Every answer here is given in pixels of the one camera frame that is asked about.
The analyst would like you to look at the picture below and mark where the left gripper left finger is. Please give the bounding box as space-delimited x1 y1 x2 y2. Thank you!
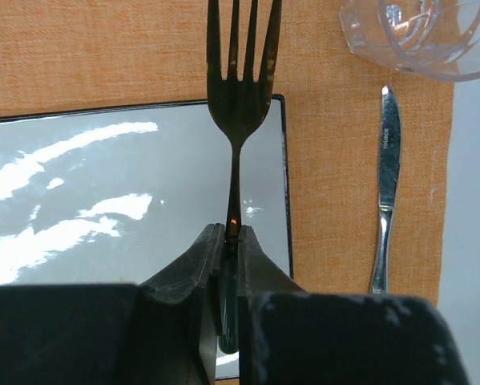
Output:
0 224 224 384

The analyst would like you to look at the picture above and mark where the silver knife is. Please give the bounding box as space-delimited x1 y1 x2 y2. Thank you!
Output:
369 85 401 294

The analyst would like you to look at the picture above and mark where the green handled utensil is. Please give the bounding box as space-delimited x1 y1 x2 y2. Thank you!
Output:
206 1 282 355

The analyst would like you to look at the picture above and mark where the orange cloth placemat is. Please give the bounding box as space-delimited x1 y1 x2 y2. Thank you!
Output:
0 1 454 302

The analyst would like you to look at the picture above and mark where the white square plate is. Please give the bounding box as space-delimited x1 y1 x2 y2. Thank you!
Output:
0 93 295 380

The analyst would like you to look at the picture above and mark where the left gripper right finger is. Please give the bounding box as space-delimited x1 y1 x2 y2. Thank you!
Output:
237 226 469 384

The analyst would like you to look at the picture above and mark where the clear plastic cup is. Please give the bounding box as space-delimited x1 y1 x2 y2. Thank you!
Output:
339 1 480 83

